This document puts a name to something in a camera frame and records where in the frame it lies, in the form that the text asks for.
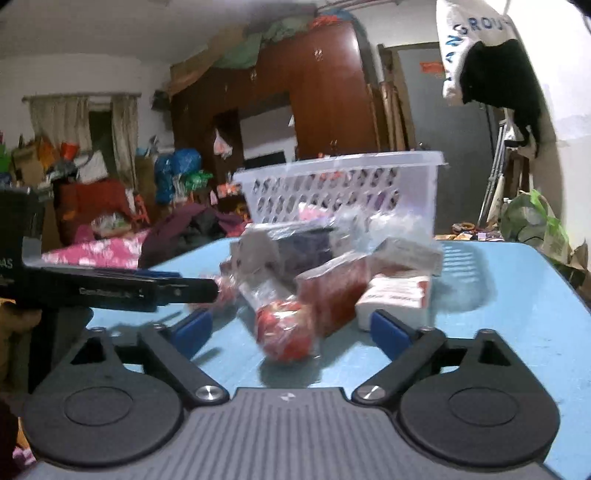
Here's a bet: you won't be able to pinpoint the pink floral blanket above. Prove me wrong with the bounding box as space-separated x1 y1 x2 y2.
41 227 151 271

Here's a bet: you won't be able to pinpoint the clear bag of red snacks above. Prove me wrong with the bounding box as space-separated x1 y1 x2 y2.
239 276 322 366

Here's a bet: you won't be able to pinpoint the dark packet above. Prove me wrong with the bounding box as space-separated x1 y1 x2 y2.
230 220 343 288

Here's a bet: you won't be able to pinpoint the green plastic bag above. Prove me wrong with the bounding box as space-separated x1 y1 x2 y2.
500 188 572 267

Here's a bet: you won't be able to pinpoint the metal crutches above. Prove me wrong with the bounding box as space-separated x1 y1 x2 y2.
477 119 509 228

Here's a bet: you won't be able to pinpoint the green printed bag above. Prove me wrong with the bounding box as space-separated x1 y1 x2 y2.
184 170 214 191

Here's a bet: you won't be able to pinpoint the brown wooden wardrobe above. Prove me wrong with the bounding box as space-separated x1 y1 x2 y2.
167 21 385 186

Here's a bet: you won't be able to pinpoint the dark maroon clothes pile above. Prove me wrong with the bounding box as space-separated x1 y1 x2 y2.
137 202 251 269

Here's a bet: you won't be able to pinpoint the green cloth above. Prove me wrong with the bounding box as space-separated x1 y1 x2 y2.
216 20 325 71

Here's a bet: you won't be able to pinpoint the small white plastic bag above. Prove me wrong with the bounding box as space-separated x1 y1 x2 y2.
211 128 235 158

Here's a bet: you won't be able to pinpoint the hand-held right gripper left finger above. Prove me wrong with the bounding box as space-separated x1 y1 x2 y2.
65 308 230 408

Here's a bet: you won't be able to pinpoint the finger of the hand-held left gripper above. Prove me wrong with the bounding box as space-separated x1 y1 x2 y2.
41 266 184 280
42 276 221 312

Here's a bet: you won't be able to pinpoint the white and red box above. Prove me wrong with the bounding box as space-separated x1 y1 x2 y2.
355 272 433 333

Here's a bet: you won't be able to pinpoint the red cloth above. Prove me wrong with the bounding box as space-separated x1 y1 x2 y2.
54 179 140 246

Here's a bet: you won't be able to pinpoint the white and black jacket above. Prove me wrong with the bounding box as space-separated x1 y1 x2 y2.
435 0 544 158

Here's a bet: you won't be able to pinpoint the blue plastic bag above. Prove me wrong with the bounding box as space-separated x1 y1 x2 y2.
154 148 204 205

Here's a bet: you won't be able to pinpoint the white plastic basket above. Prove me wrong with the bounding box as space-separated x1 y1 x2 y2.
232 151 448 241

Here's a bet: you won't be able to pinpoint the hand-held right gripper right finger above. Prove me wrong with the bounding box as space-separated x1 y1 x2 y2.
352 309 521 408

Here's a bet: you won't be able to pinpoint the floral curtain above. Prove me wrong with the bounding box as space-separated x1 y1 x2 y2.
28 96 92 154
112 95 140 186

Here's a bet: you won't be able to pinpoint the grey metal door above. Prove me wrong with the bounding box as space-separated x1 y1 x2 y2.
396 43 502 232

